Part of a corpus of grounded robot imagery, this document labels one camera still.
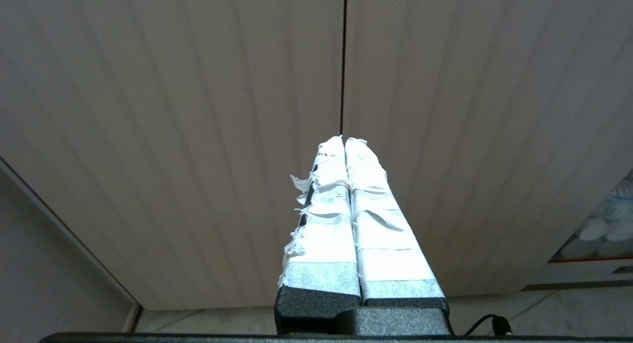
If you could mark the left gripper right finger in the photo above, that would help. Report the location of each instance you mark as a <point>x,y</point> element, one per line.
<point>385,244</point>

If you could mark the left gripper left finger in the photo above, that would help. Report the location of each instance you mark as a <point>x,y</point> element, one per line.
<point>324,244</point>

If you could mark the pack of water bottles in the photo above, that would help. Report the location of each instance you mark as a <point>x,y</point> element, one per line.
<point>601,224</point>

